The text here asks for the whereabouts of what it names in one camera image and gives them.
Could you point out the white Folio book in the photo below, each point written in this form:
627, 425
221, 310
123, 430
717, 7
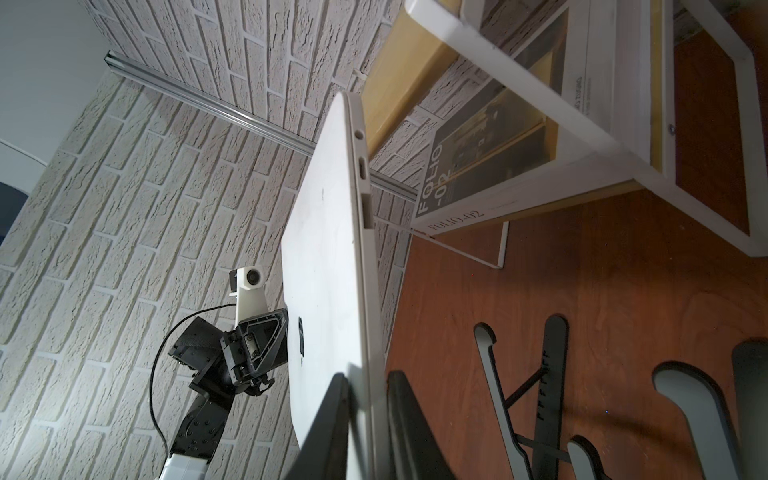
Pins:
498, 155

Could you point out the silver laptop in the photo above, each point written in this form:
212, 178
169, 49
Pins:
331, 291

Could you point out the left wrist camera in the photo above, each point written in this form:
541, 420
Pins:
247, 285

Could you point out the grey laptop stand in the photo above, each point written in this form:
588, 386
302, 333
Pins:
726, 445

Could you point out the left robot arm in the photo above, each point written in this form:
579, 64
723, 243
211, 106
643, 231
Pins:
200, 432

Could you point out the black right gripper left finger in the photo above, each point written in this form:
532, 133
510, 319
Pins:
324, 453

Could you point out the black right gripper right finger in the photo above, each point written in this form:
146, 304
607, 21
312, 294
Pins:
415, 453

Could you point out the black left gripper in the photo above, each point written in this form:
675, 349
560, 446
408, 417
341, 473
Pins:
249, 352

